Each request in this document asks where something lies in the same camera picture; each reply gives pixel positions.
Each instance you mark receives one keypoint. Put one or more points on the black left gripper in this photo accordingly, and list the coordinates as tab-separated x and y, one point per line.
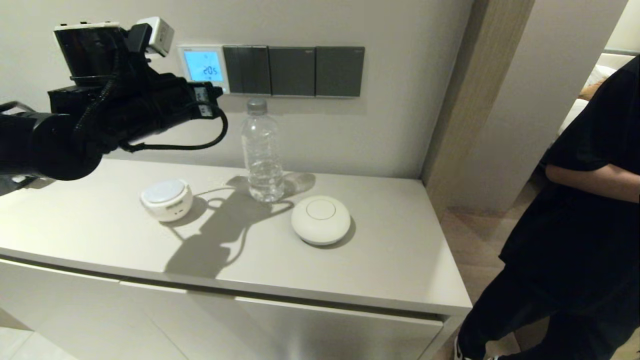
145	107

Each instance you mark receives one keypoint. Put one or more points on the white wall thermostat panel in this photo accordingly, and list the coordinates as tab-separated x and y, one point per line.
204	65

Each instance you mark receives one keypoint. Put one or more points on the person's bare forearm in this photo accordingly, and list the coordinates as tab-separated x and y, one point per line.
595	181

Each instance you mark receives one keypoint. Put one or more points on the clear plastic water bottle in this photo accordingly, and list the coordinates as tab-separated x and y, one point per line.
262	150

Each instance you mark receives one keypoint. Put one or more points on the white round speaker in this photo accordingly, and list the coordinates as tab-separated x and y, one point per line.
167	202

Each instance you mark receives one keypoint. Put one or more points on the white flat dome device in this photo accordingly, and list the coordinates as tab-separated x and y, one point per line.
320	220

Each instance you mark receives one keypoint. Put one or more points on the grey cabinet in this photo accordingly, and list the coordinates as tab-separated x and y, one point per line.
100	235

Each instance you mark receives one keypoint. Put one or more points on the black plastic appliance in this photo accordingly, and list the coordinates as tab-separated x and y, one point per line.
17	184

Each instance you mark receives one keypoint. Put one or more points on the grey cabinet door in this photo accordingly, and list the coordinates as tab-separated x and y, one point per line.
60	310
310	332

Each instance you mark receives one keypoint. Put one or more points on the white shoe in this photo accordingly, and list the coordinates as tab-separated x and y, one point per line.
462	352

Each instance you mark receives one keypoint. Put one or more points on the bed with white duvet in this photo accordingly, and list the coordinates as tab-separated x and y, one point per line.
572	115

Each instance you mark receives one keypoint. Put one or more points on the brown pillow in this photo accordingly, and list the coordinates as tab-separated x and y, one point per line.
591	91

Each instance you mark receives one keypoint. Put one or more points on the white pillow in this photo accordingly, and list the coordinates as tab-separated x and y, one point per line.
597	76

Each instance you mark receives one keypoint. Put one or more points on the person in black clothes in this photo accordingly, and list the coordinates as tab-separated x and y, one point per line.
575	250

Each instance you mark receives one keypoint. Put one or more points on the beige padded headboard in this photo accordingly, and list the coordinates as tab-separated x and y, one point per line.
612	59

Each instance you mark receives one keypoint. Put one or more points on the dark grey triple switch panel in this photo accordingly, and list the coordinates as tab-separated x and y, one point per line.
247	71

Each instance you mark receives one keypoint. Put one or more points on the wooden door frame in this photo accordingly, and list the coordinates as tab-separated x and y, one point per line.
475	100

